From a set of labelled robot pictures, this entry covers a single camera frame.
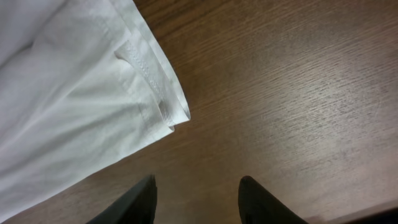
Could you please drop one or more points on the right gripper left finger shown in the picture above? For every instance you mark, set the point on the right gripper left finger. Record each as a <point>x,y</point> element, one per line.
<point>136,206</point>

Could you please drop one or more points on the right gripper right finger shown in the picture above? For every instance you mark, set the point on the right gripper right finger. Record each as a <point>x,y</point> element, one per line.
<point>259,206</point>

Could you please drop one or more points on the white t-shirt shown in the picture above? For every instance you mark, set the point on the white t-shirt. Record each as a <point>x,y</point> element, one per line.
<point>84,84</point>

